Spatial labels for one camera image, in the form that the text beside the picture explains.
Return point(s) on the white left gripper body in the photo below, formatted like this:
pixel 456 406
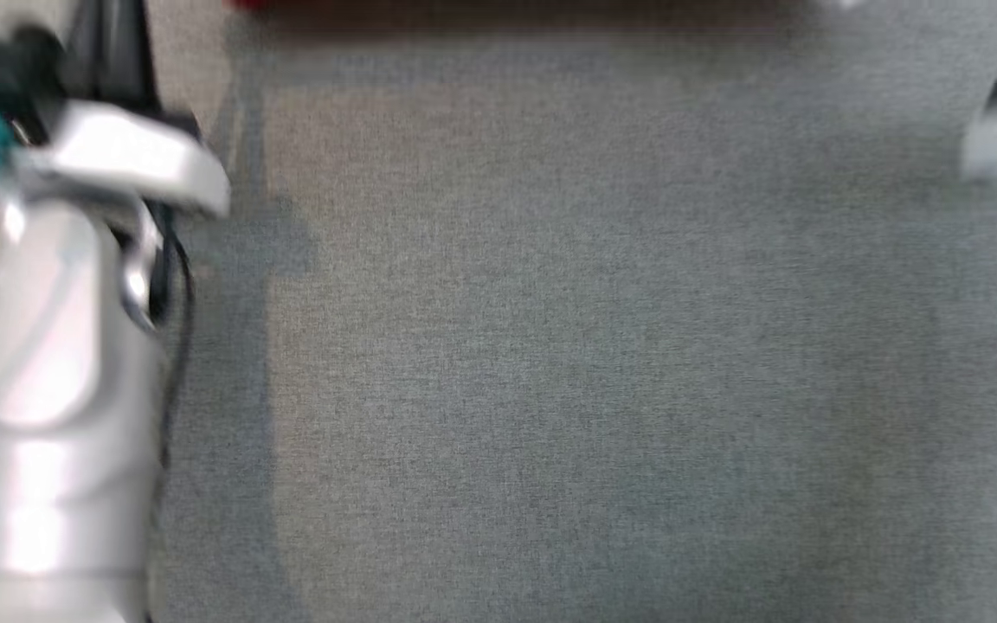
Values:
pixel 131 156

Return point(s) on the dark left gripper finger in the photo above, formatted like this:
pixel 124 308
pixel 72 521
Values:
pixel 133 56
pixel 86 52

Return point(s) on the red and white garment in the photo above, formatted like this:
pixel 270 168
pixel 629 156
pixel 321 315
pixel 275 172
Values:
pixel 507 3

